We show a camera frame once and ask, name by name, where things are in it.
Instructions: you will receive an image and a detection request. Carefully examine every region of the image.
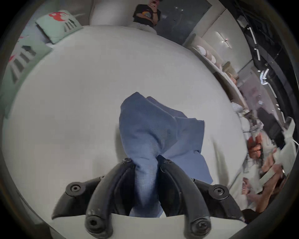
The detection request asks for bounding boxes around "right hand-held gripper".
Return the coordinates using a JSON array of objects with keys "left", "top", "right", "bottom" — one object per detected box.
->
[{"left": 259, "top": 117, "right": 297, "bottom": 186}]

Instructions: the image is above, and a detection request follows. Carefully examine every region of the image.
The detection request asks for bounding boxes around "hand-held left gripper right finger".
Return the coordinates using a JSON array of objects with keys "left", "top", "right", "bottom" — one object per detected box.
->
[{"left": 156, "top": 155, "right": 246, "bottom": 238}]

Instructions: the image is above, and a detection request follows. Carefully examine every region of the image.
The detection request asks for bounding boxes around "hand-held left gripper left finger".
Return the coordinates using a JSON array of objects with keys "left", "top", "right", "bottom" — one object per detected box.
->
[{"left": 51, "top": 158, "right": 137, "bottom": 239}]

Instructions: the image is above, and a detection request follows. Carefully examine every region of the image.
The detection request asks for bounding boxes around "blue shirt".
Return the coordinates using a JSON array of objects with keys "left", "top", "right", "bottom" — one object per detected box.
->
[{"left": 119, "top": 92, "right": 213, "bottom": 218}]

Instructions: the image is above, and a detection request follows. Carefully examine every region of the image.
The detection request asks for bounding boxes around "person's right forearm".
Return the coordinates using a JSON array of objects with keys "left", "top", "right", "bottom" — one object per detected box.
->
[{"left": 247, "top": 183, "right": 282, "bottom": 213}]

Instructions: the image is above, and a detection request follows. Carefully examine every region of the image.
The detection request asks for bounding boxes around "person's right hand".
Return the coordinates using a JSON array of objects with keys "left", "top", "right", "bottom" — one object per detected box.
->
[{"left": 261, "top": 153, "right": 288, "bottom": 190}]

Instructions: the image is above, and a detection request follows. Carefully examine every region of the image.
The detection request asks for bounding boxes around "bed with white sheet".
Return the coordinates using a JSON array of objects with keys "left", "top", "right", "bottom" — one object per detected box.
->
[{"left": 1, "top": 24, "right": 249, "bottom": 239}]

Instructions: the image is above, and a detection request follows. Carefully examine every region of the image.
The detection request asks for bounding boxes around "pale green pillow red print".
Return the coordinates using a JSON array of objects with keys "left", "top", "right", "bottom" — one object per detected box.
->
[
  {"left": 35, "top": 10, "right": 84, "bottom": 44},
  {"left": 0, "top": 35, "right": 53, "bottom": 119}
]

